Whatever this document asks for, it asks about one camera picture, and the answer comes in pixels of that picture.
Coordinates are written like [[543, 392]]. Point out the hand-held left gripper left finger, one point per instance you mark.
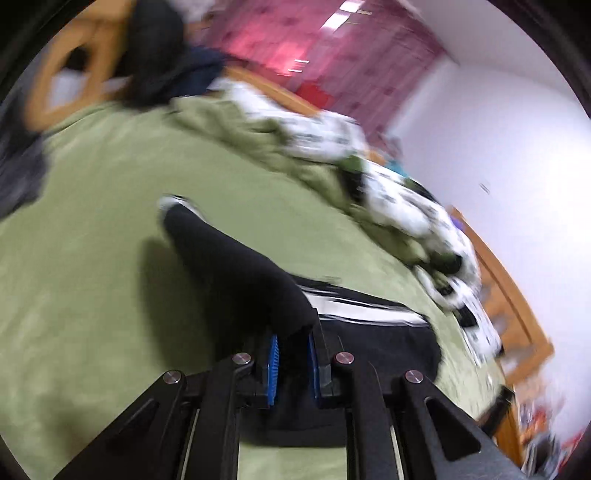
[[272, 369]]

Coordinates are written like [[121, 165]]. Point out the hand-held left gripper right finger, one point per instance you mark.
[[314, 369]]

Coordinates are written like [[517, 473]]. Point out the black sock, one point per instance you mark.
[[392, 337]]

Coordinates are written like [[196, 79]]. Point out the white floral pillow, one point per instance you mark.
[[480, 332]]

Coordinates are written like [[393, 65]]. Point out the white floral quilt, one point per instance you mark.
[[415, 207]]

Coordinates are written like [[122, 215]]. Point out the green fleece bed sheet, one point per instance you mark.
[[92, 277]]

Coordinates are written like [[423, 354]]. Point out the teal cloth item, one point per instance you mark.
[[398, 167]]

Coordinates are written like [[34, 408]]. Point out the green fleece blanket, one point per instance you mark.
[[258, 134]]

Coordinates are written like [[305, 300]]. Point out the navy blue garment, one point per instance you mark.
[[207, 69]]

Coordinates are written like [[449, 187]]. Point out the grey denim jeans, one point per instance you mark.
[[21, 166]]

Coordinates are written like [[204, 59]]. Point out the black jacket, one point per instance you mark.
[[154, 50]]

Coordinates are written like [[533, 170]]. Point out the wooden bed frame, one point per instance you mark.
[[41, 87]]

